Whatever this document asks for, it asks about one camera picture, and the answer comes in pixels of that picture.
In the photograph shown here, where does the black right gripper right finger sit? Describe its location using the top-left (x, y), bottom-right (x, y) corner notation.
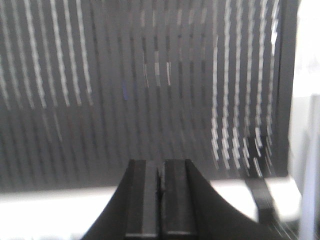
top-left (160, 159), bottom-right (298, 240)

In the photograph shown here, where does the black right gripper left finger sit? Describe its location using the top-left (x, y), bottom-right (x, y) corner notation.
top-left (83, 159), bottom-right (160, 240)

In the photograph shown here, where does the black perforated pegboard panel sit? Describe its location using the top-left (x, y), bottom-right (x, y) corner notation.
top-left (0, 0), bottom-right (299, 193)

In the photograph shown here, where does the right black table clamp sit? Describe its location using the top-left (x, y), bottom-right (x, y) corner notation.
top-left (246, 134), bottom-right (298, 240)

